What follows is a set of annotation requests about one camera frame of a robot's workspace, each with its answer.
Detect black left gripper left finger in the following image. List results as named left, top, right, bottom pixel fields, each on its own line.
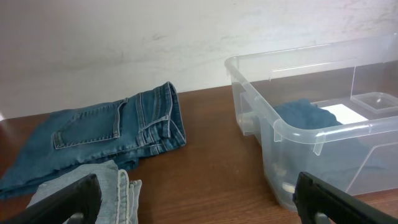
left=4, top=174, right=102, bottom=224

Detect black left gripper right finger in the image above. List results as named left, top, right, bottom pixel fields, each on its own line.
left=292, top=172, right=397, bottom=224

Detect blue denim garment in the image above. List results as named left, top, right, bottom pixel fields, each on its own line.
left=274, top=99, right=341, bottom=129

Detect white label in container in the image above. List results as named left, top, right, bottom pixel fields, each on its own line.
left=322, top=104, right=368, bottom=124

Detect clear plastic storage container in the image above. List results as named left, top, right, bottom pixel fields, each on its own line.
left=224, top=34, right=397, bottom=210

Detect light grey folded jeans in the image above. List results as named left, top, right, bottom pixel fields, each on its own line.
left=29, top=161, right=142, bottom=224

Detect dark blue folded jeans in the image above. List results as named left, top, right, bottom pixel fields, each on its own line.
left=1, top=82, right=187, bottom=199

